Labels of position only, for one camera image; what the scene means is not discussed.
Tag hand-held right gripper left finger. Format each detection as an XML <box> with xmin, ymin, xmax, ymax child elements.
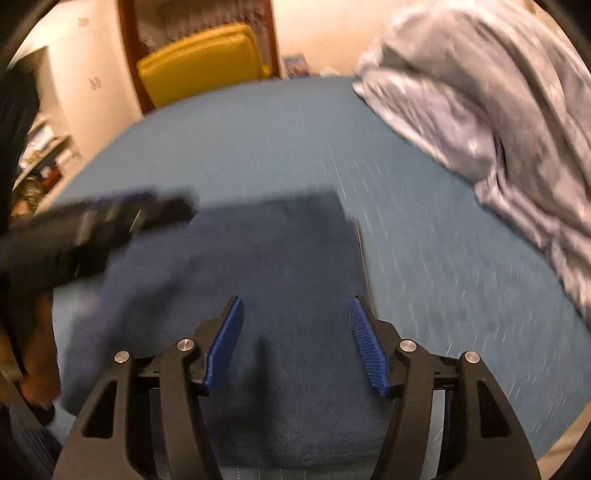
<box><xmin>53</xmin><ymin>295</ymin><xmax>245</xmax><ymax>480</ymax></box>

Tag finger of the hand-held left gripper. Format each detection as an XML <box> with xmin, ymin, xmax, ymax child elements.
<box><xmin>76</xmin><ymin>188</ymin><xmax>198</xmax><ymax>246</ymax></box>

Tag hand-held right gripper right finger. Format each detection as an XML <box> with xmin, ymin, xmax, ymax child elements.
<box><xmin>348</xmin><ymin>295</ymin><xmax>542</xmax><ymax>480</ymax></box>

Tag blue denim pants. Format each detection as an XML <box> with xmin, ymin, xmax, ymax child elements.
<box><xmin>58</xmin><ymin>185</ymin><xmax>399</xmax><ymax>469</ymax></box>

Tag wooden shelf with items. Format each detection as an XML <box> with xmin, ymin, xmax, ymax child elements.
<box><xmin>11</xmin><ymin>115</ymin><xmax>82</xmax><ymax>216</ymax></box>

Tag blue quilted bed cover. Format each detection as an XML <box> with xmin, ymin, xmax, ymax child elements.
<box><xmin>46</xmin><ymin>76</ymin><xmax>591</xmax><ymax>480</ymax></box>

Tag dark cloth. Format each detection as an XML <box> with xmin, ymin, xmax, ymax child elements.
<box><xmin>0</xmin><ymin>67</ymin><xmax>41</xmax><ymax>227</ymax></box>

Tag cream wardrobe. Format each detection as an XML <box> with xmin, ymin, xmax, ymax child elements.
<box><xmin>9</xmin><ymin>0</ymin><xmax>145</xmax><ymax>185</ymax></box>

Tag small blue box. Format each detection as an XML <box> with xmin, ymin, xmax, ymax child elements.
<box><xmin>283</xmin><ymin>54</ymin><xmax>308</xmax><ymax>79</ymax></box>

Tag grey blanket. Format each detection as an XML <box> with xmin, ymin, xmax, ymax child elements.
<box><xmin>353</xmin><ymin>0</ymin><xmax>591</xmax><ymax>324</ymax></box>

